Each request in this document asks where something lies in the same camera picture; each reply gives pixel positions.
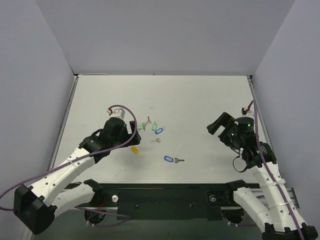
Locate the silver key top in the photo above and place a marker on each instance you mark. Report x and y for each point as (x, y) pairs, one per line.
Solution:
(148, 120)

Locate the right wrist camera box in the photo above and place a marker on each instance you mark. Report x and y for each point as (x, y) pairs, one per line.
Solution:
(246, 111)

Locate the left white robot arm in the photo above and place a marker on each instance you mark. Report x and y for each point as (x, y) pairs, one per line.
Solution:
(37, 205)

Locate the green key tag right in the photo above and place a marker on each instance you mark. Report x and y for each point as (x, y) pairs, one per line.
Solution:
(154, 127)

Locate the green key tag left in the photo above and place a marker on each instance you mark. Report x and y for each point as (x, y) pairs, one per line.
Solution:
(142, 127)

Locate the loose silver key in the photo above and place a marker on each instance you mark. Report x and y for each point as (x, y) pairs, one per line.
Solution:
(157, 140)

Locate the green key tag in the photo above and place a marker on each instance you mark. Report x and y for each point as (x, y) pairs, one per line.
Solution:
(154, 127)
(142, 127)

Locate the blue key tag upper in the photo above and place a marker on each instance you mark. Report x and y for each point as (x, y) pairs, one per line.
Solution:
(159, 130)

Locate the yellow key tag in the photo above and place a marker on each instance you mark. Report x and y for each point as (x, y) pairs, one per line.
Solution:
(135, 150)

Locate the blue key tag with ring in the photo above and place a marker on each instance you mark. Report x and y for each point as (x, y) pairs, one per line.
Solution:
(168, 158)

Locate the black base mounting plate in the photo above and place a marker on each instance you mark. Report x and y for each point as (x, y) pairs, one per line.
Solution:
(157, 201)

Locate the silver key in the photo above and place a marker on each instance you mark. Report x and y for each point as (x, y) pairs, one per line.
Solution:
(148, 120)
(177, 160)
(157, 140)

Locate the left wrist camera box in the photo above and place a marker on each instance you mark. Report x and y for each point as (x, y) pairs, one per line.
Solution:
(118, 113)

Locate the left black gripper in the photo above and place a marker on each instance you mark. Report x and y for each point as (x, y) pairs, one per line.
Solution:
(131, 132)

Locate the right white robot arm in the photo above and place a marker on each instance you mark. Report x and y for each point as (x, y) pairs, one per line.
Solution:
(279, 218)

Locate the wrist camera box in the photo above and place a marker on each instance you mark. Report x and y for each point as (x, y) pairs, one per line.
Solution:
(246, 111)
(118, 113)

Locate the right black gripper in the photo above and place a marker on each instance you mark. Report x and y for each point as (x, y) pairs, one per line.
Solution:
(225, 125)

